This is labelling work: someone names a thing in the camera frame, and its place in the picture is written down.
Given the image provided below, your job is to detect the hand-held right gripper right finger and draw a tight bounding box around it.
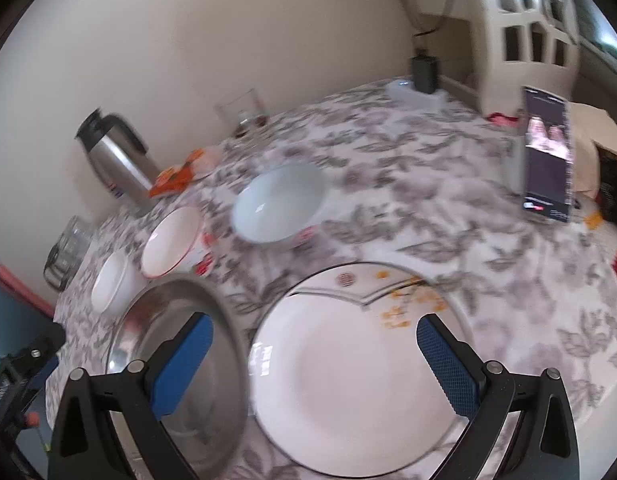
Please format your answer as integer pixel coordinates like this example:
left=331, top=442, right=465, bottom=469
left=415, top=313, right=581, bottom=480

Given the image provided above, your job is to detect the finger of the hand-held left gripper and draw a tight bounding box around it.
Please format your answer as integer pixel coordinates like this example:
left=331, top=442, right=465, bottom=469
left=6, top=327, right=66, bottom=393

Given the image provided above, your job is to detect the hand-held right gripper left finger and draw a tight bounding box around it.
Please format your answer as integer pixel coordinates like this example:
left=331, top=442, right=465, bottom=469
left=47, top=311, right=215, bottom=480

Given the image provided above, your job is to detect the white floral plate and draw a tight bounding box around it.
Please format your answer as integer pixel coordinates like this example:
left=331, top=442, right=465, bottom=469
left=247, top=261, right=476, bottom=478

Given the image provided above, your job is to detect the small white bowl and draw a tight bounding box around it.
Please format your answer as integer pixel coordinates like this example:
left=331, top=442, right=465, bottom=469
left=91, top=250, right=139, bottom=317

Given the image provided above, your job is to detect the red-rimmed white bowl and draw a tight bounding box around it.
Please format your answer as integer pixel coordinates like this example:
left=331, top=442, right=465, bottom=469
left=140, top=205, right=214, bottom=279

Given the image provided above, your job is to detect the dark blue pink-edged seat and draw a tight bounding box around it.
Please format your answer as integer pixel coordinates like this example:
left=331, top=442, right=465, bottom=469
left=0, top=262, right=56, bottom=361

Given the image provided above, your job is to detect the clear glass jar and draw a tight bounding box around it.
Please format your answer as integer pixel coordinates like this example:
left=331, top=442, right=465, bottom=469
left=43, top=215, right=92, bottom=292

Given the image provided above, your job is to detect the grey floral tablecloth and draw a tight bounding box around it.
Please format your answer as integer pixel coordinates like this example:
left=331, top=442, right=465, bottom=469
left=46, top=77, right=617, bottom=480

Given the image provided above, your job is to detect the pale blue bowl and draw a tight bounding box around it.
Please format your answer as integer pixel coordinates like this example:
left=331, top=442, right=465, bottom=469
left=231, top=162, right=328, bottom=248

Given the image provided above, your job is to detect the orange snack packet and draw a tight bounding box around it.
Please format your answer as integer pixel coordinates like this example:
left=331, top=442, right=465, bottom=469
left=148, top=147, right=224, bottom=198

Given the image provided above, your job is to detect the stainless steel thermos jug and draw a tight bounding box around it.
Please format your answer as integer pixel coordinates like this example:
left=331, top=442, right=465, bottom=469
left=76, top=108, right=162, bottom=208

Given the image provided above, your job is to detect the white phone stand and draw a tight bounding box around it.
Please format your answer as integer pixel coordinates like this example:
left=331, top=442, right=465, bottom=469
left=505, top=110, right=529, bottom=196

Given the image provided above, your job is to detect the black smartphone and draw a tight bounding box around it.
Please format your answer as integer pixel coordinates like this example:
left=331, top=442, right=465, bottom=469
left=521, top=86, right=574, bottom=224

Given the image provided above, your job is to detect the clear glass mug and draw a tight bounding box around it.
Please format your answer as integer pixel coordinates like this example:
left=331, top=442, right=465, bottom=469
left=214, top=88, right=269, bottom=141

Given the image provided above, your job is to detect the white power strip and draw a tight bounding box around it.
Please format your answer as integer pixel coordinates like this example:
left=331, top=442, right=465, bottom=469
left=388, top=79, right=451, bottom=108

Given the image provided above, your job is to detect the black charger plug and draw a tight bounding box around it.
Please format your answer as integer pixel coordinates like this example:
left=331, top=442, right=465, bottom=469
left=412, top=55, right=440, bottom=95

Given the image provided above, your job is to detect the white plastic chair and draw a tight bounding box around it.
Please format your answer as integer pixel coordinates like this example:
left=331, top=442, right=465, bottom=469
left=471, top=0, right=584, bottom=116

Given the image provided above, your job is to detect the black charger with cable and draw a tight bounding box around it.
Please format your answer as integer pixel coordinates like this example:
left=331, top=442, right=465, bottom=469
left=388, top=0, right=481, bottom=108

